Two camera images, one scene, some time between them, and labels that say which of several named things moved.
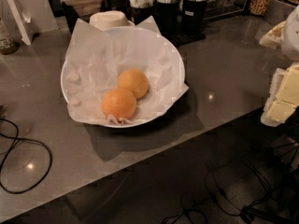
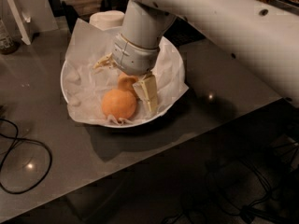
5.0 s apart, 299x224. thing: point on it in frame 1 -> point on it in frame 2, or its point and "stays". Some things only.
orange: (134, 80) stays
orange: (119, 103) stays
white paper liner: (96, 57) stays
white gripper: (291, 36) -> (133, 59)
